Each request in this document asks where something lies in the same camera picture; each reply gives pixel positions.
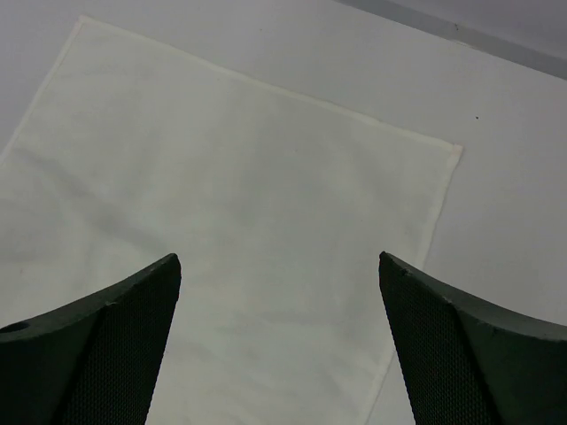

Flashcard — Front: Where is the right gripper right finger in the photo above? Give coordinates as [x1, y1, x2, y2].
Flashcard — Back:
[378, 252, 566, 424]

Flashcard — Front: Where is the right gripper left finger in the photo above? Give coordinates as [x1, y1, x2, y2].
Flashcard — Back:
[1, 253, 182, 424]

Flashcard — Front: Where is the white cloth napkin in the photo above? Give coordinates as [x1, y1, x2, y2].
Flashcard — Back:
[1, 18, 462, 424]

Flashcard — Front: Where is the aluminium frame rail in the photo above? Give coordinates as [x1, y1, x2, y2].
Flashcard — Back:
[346, 1, 566, 80]

